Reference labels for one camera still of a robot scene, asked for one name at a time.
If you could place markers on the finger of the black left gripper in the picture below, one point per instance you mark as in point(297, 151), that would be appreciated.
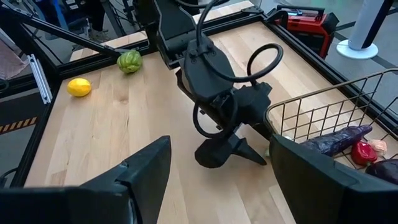
point(264, 130)
point(247, 152)

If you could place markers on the long purple eggplant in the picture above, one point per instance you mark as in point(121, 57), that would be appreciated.
point(337, 141)

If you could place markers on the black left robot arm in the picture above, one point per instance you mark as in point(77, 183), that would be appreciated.
point(202, 71)

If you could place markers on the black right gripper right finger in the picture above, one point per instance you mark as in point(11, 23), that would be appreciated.
point(326, 193)

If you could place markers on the silver aluminium bar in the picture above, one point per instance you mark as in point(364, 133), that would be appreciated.
point(40, 81)

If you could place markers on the red black power station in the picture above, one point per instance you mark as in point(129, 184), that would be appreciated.
point(308, 28)

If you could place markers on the red bell pepper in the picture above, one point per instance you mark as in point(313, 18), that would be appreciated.
point(363, 153)

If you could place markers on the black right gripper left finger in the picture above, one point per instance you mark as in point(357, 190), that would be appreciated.
point(136, 186)

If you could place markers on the green bell pepper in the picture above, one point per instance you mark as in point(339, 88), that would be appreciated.
point(129, 61)

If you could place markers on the yellow lemon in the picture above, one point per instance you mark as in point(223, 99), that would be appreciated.
point(79, 87)

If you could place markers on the dark purple round vegetable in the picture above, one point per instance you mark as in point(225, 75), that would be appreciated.
point(385, 171)

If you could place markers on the white tower fan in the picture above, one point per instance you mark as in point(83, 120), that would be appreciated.
point(363, 28)

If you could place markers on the yellow black hazard tape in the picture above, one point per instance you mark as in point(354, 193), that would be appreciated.
point(18, 125)

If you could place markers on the pink brown cloth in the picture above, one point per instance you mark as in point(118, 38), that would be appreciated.
point(11, 62)

